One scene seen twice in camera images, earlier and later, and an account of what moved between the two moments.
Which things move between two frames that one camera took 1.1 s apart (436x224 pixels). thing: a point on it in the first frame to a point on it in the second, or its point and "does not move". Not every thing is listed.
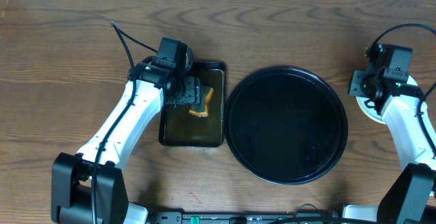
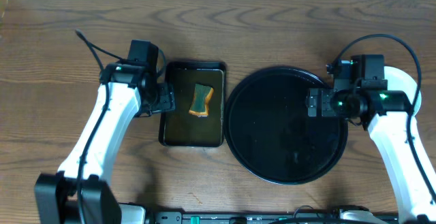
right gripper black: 355,87 to 325,94
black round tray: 286,125 does not move
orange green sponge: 201,109 does not move
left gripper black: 190,90 to 167,98
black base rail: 180,218 does not move
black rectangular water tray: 178,127 does not move
